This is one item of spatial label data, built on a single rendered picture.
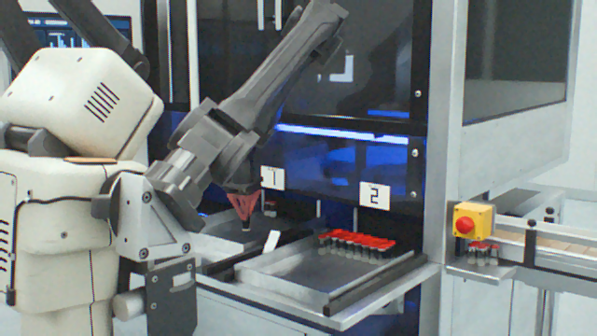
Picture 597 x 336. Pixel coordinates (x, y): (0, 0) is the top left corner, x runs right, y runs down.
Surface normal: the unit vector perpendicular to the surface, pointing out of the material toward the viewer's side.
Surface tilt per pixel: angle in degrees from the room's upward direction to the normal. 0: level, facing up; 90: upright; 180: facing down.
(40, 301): 90
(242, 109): 55
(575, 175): 90
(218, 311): 90
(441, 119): 90
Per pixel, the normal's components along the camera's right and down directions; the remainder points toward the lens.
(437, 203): -0.62, 0.15
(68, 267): 0.76, 0.13
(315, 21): 0.33, -0.41
